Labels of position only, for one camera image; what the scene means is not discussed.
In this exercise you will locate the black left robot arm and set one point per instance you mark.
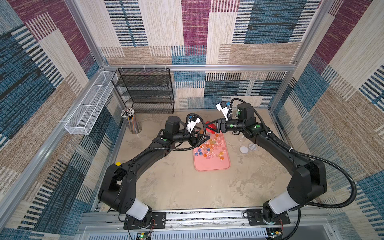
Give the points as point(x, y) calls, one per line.
point(118, 188)

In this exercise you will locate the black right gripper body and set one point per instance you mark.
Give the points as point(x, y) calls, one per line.
point(222, 125)

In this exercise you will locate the candy jar clear plastic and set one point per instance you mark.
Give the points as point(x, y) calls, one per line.
point(242, 138)

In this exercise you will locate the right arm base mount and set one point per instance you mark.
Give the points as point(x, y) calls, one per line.
point(259, 217)

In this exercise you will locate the candy jar red lid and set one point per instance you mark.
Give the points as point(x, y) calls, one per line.
point(212, 131)

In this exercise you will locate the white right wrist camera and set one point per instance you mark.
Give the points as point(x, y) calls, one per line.
point(224, 107)

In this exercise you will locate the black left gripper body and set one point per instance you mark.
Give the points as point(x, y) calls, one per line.
point(192, 140)

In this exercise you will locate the black wire shelf rack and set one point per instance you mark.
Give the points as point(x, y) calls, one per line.
point(145, 90)

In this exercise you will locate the white jar lid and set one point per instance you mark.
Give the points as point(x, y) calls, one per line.
point(244, 150)

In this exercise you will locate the pink plastic tray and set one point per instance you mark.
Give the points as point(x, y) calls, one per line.
point(211, 166)

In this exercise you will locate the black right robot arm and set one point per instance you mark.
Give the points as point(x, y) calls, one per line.
point(308, 175)

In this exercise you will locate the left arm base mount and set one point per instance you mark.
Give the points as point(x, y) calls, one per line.
point(153, 220)

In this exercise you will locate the pile of lollipop candies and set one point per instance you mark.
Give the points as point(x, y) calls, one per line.
point(215, 149)

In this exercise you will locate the cup of coloured pencils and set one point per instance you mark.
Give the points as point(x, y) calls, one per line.
point(130, 117)

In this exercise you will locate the white wire mesh basket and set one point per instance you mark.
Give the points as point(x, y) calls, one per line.
point(87, 112)

